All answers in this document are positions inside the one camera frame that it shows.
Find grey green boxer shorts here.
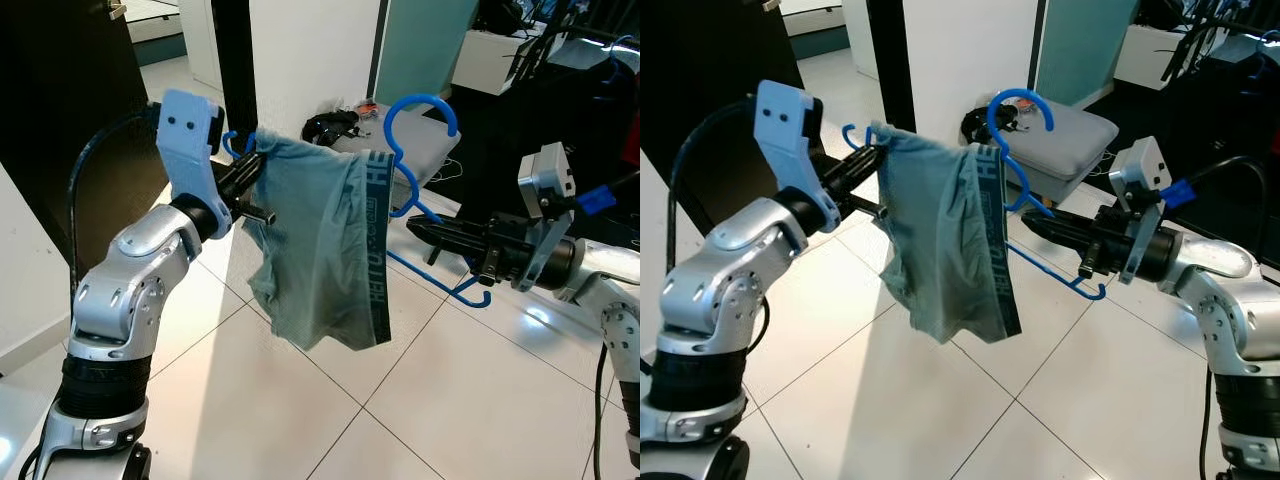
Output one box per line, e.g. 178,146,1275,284
870,123,1024,346
243,135,394,353

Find blue plastic hanger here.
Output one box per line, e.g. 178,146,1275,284
222,92,493,309
843,88,1111,301

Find grey cushioned stool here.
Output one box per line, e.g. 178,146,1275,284
985,100,1121,206
330,100,463,191

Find white low cabinet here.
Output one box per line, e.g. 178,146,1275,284
1113,22,1201,91
450,30,549,97

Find dark speckled floor mat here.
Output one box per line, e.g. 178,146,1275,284
1085,55,1280,216

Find teal frosted glass panel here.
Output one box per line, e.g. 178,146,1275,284
372,0,481,111
1035,0,1136,106

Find black door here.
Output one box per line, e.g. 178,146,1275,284
640,0,801,241
0,0,171,276

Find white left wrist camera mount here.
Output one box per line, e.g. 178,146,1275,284
755,80,843,229
158,88,234,239

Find black cable bundle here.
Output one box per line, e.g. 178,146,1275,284
303,108,363,148
962,105,1031,141

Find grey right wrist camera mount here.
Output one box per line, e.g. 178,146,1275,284
515,142,578,293
1108,135,1171,288

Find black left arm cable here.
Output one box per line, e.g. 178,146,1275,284
672,98,761,261
68,110,166,301

